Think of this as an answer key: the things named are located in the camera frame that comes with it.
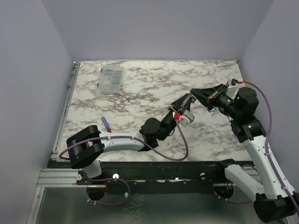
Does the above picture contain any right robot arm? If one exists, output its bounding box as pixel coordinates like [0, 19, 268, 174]
[190, 84, 299, 224]

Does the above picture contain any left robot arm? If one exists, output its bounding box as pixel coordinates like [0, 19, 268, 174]
[66, 94, 195, 184]

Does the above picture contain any blue red screwdriver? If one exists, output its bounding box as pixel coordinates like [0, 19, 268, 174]
[101, 116, 112, 133]

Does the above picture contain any clear plastic organizer box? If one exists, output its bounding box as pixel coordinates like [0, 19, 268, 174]
[97, 65, 124, 94]

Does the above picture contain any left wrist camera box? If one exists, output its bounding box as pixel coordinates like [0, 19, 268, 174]
[173, 110, 195, 127]

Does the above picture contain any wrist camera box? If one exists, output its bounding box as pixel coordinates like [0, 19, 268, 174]
[173, 110, 195, 127]
[226, 79, 243, 99]

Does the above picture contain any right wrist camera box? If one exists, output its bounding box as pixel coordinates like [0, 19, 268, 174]
[226, 79, 243, 99]

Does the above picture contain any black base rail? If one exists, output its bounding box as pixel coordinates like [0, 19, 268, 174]
[48, 161, 260, 194]

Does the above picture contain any aluminium side rail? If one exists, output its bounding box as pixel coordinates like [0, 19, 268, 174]
[50, 62, 81, 160]

